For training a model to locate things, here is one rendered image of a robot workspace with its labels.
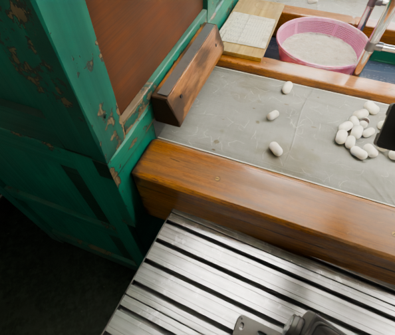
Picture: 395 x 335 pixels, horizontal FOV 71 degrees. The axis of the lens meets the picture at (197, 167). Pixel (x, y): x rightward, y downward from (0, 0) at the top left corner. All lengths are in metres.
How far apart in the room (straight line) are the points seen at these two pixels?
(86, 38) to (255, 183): 0.36
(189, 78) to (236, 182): 0.24
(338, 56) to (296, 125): 0.33
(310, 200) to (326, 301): 0.18
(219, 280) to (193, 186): 0.18
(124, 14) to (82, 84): 0.14
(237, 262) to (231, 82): 0.46
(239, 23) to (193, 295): 0.76
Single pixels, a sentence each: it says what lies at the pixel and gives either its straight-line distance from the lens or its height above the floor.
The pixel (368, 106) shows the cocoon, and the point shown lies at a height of 0.76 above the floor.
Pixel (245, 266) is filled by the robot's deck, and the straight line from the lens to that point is 0.57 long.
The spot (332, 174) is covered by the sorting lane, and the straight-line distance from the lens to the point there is 0.63.
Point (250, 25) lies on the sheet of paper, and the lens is 0.95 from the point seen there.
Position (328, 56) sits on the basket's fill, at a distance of 0.97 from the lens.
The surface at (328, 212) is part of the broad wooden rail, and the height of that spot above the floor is 0.76.
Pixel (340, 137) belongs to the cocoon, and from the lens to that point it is 0.68.
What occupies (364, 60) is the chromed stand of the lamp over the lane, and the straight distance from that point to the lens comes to 0.84.
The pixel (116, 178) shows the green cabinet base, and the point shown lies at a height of 0.79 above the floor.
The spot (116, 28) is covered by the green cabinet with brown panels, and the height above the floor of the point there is 1.00.
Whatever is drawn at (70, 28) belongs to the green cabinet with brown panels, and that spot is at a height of 1.05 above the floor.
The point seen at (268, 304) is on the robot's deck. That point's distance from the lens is 0.56.
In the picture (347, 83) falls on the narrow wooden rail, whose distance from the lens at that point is 0.82.
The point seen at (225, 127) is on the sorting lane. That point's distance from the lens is 0.66.
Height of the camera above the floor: 1.21
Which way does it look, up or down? 54 degrees down
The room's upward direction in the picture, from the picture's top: straight up
